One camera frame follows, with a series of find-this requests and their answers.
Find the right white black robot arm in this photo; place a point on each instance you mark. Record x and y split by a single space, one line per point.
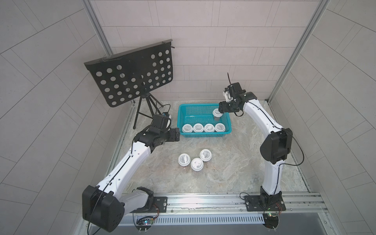
277 143

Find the teal plastic basket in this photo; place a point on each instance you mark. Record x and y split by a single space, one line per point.
202 113

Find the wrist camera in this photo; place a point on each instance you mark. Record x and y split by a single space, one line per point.
227 96
167 115

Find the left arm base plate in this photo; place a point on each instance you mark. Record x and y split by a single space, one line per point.
156 204

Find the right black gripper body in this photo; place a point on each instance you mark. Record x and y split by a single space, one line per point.
230 106

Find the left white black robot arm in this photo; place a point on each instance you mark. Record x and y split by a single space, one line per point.
103 205

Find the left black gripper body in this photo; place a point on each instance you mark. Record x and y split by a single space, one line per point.
168 135

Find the aluminium mounting rail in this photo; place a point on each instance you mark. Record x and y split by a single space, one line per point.
231 203

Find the yogurt cup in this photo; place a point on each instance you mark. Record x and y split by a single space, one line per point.
220 127
217 115
184 160
205 155
198 128
209 128
197 164
187 128

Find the circuit board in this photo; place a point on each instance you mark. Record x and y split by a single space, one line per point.
144 224
271 221

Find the black perforated music stand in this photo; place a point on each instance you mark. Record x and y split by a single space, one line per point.
134 74

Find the left circuit board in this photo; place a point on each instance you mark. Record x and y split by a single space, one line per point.
144 224

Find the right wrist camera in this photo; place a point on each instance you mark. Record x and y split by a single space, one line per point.
227 96

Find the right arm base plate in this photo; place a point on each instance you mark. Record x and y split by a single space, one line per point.
252 202

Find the right circuit board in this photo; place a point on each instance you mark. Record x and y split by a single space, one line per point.
271 221

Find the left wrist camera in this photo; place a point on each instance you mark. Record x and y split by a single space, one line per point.
167 115

